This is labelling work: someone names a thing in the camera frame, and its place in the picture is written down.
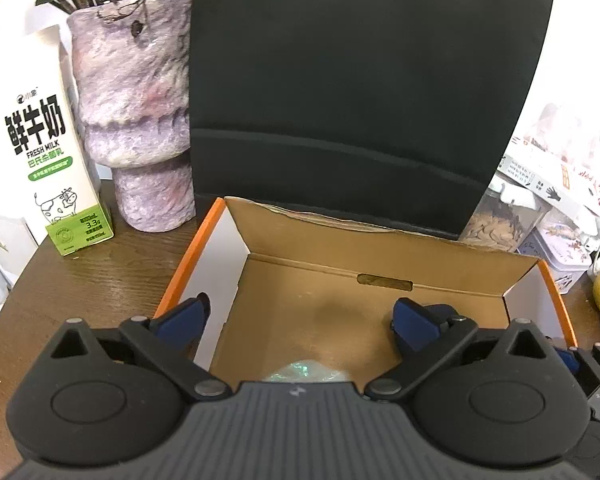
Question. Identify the orange-edged cardboard box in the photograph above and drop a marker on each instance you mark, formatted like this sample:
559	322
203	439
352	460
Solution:
305	285

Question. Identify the purple patterned tin box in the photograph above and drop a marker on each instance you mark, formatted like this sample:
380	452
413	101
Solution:
560	250

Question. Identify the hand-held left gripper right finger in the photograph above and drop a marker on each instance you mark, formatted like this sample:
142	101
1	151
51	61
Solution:
415	322

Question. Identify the black paper bag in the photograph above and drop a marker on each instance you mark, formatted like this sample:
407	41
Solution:
355	85

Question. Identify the clear seed container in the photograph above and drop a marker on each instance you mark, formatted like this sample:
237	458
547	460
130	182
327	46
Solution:
497	227

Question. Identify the iridescent plastic pouch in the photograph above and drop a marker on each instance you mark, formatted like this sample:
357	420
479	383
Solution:
305	372

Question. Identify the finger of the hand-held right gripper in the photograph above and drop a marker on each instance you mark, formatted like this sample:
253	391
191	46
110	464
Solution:
566	358

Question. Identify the white pink glove carton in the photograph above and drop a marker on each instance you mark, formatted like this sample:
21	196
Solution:
555	160

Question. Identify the white printed packet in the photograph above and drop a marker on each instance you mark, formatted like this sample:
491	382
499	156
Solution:
0	270

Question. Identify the purple textured vase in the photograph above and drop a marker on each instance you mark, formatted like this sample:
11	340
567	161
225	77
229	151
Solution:
130	90

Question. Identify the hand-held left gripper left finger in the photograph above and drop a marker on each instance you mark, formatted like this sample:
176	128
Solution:
180	317

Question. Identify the white green milk carton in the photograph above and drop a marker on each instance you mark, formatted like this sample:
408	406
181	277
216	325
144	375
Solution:
35	125

